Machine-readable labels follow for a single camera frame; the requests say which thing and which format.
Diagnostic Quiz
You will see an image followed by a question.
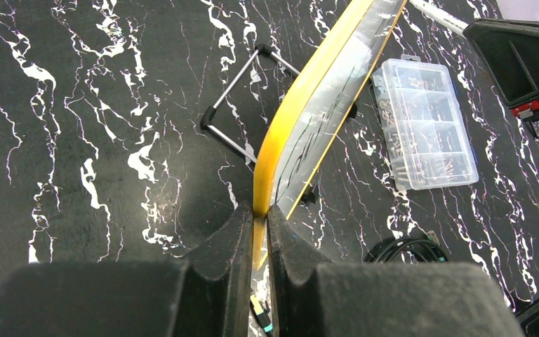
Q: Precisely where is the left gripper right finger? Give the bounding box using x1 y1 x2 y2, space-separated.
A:
267 206 523 336

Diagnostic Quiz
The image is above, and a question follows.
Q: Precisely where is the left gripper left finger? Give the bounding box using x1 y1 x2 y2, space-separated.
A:
0 204 253 336

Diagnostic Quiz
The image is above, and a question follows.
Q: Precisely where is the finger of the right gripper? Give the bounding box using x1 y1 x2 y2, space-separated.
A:
476 18 539 29
464 21 539 108

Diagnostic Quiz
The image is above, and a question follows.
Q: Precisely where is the white whiteboard marker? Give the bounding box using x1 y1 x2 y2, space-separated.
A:
409 0 468 39

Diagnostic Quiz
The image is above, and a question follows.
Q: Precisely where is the yellow framed whiteboard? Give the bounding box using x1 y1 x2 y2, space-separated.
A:
252 1 406 269

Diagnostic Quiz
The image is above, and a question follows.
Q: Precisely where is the metal whiteboard stand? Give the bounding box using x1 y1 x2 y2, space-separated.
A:
199 43 359 206

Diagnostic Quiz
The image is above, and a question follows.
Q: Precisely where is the clear plastic screw box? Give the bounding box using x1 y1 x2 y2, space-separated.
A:
371 55 479 191

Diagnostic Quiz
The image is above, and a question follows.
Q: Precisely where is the orange handled screwdriver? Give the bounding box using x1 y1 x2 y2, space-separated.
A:
523 121 539 140

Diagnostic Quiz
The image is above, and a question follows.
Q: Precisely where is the black coiled cable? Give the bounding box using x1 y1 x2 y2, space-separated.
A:
363 230 449 264

